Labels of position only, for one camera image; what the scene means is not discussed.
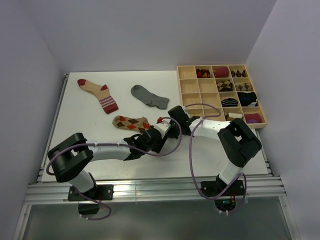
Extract tan orange argyle sock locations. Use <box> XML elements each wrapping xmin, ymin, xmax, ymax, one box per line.
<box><xmin>112</xmin><ymin>115</ymin><xmax>151</xmax><ymax>134</ymax></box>

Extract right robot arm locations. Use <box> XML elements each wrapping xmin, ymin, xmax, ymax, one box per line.
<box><xmin>168</xmin><ymin>105</ymin><xmax>262</xmax><ymax>195</ymax></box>

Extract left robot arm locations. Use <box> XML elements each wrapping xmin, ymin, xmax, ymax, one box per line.
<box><xmin>47</xmin><ymin>126</ymin><xmax>167</xmax><ymax>200</ymax></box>

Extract wooden compartment tray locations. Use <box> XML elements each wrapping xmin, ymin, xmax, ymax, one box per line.
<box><xmin>176</xmin><ymin>64</ymin><xmax>267</xmax><ymax>129</ymax></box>

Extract red orange argyle rolled sock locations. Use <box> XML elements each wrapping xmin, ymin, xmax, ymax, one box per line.
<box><xmin>195</xmin><ymin>68</ymin><xmax>211</xmax><ymax>78</ymax></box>

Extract black white striped rolled sock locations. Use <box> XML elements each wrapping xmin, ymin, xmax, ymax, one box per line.
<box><xmin>221</xmin><ymin>97</ymin><xmax>239</xmax><ymax>108</ymax></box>

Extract brown tan argyle rolled sock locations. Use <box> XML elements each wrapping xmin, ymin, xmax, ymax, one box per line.
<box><xmin>217</xmin><ymin>80</ymin><xmax>233</xmax><ymax>92</ymax></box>

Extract tan sock with purple stripes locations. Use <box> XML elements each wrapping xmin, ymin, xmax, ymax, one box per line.
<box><xmin>77</xmin><ymin>79</ymin><xmax>119</xmax><ymax>114</ymax></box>

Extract beige rolled sock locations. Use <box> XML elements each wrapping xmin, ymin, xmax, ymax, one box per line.
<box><xmin>224</xmin><ymin>111</ymin><xmax>243</xmax><ymax>121</ymax></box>

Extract crimson rolled sock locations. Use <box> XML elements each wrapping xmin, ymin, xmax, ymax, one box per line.
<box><xmin>213</xmin><ymin>66</ymin><xmax>229</xmax><ymax>78</ymax></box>

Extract black blue rolled sock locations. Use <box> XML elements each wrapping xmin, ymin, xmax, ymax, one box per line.
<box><xmin>237</xmin><ymin>92</ymin><xmax>258</xmax><ymax>107</ymax></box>

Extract brown white argyle rolled sock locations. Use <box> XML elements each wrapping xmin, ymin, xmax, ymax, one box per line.
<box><xmin>230</xmin><ymin>69</ymin><xmax>247</xmax><ymax>78</ymax></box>

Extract grey brown argyle rolled sock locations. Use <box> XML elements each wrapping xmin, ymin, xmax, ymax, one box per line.
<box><xmin>235</xmin><ymin>82</ymin><xmax>253</xmax><ymax>92</ymax></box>

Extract magenta purple rolled sock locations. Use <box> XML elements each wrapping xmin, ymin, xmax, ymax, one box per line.
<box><xmin>244</xmin><ymin>113</ymin><xmax>262</xmax><ymax>124</ymax></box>

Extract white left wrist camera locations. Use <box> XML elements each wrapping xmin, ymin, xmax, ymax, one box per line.
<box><xmin>154</xmin><ymin>120</ymin><xmax>171</xmax><ymax>139</ymax></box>

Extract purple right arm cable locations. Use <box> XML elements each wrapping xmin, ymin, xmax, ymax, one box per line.
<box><xmin>183</xmin><ymin>103</ymin><xmax>248</xmax><ymax>215</ymax></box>

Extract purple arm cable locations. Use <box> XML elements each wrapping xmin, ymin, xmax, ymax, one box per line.
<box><xmin>46</xmin><ymin>116</ymin><xmax>185</xmax><ymax>221</ymax></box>
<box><xmin>183</xmin><ymin>103</ymin><xmax>248</xmax><ymax>215</ymax></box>

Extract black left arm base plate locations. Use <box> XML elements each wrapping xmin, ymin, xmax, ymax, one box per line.
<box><xmin>68</xmin><ymin>184</ymin><xmax>115</xmax><ymax>216</ymax></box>

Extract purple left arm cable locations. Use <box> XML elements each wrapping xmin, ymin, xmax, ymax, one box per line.
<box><xmin>46</xmin><ymin>116</ymin><xmax>185</xmax><ymax>221</ymax></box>

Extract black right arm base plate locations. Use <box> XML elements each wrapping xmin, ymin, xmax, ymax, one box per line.
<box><xmin>200</xmin><ymin>179</ymin><xmax>247</xmax><ymax>214</ymax></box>

